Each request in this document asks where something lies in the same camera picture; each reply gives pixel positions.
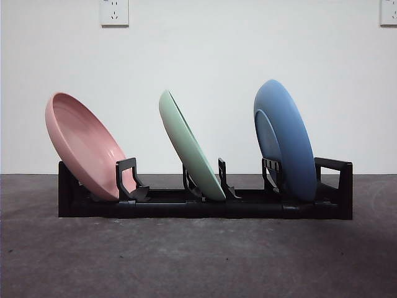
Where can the green plate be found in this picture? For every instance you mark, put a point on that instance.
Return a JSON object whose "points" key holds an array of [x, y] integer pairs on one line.
{"points": [[186, 139]]}

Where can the blue plate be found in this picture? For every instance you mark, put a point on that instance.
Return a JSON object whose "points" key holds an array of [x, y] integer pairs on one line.
{"points": [[291, 130]]}

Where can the pink plate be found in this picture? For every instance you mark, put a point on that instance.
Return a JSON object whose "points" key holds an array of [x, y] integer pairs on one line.
{"points": [[80, 139]]}

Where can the black plastic dish rack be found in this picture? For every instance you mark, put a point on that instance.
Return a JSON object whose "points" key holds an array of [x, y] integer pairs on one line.
{"points": [[173, 211]]}

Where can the white wall socket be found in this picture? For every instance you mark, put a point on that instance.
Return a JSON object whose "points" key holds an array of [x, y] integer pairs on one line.
{"points": [[114, 14], [389, 14]]}

